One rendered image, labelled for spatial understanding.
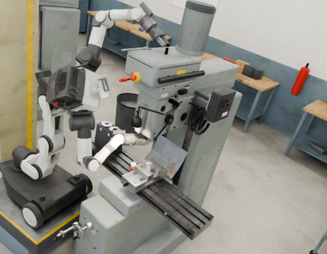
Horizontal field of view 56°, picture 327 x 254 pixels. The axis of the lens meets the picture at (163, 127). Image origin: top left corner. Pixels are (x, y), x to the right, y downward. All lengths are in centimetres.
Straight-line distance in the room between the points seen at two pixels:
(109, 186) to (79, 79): 86
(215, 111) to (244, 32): 443
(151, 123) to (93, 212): 79
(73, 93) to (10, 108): 177
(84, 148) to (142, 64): 65
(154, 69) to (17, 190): 156
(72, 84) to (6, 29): 149
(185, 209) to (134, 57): 110
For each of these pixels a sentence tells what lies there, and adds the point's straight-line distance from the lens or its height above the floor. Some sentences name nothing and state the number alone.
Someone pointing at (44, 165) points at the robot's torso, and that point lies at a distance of 266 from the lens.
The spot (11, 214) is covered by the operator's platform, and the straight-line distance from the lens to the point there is 283.
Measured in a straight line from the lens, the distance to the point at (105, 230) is 231.
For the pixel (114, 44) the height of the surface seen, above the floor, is 23.
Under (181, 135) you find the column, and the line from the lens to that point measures 254.
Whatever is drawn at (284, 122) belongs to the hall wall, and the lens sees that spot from 628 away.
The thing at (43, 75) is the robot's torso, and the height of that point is 153.
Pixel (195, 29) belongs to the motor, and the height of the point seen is 206.
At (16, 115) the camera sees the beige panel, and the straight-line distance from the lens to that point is 371.
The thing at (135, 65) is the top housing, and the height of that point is 182.
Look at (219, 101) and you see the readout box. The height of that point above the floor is 168.
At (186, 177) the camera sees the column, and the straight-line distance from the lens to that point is 265.
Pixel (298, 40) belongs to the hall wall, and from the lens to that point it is 603.
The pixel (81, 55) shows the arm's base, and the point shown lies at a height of 176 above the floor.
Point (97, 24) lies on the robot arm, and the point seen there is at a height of 195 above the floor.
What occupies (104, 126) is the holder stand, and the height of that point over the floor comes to 112.
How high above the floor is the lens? 241
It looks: 28 degrees down
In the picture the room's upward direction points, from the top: 14 degrees clockwise
